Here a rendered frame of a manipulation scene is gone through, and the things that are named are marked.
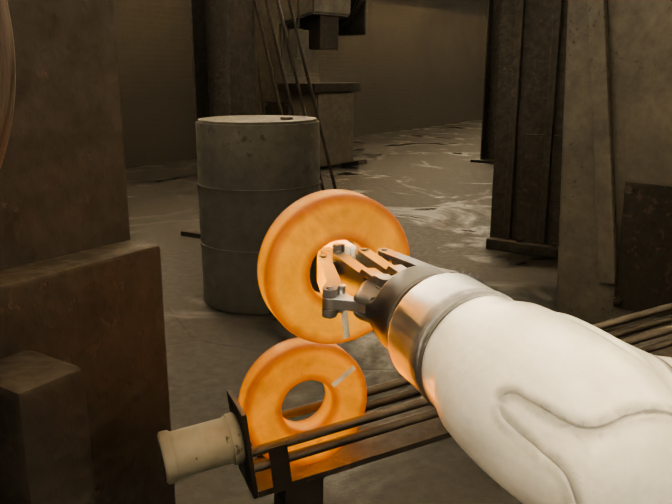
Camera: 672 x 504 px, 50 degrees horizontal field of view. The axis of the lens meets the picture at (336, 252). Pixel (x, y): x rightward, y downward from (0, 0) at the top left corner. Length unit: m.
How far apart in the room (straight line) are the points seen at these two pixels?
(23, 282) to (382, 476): 1.43
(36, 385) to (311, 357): 0.30
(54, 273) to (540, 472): 0.62
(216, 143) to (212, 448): 2.49
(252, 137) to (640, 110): 1.56
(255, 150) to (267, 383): 2.39
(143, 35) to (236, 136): 5.93
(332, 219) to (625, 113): 2.32
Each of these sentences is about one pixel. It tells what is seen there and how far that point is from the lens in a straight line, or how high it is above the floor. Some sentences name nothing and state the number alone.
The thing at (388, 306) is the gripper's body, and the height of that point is 0.92.
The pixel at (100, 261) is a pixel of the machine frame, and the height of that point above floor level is 0.87.
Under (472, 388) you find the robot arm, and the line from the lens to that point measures 0.42.
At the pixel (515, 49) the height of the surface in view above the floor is 1.22.
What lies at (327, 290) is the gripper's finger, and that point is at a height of 0.92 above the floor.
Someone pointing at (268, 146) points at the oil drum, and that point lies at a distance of 3.17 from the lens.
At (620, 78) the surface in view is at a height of 1.07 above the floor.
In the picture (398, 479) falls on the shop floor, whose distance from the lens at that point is 2.08.
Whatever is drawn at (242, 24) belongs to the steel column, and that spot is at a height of 1.39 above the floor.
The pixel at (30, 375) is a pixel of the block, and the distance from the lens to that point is 0.78.
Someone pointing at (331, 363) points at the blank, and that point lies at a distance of 0.86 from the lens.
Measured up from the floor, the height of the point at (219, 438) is 0.69.
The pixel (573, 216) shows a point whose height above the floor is 0.52.
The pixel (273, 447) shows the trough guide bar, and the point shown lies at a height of 0.67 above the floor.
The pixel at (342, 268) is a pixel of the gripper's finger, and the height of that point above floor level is 0.92.
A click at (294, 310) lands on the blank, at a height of 0.86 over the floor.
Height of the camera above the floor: 1.09
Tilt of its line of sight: 14 degrees down
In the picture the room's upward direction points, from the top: straight up
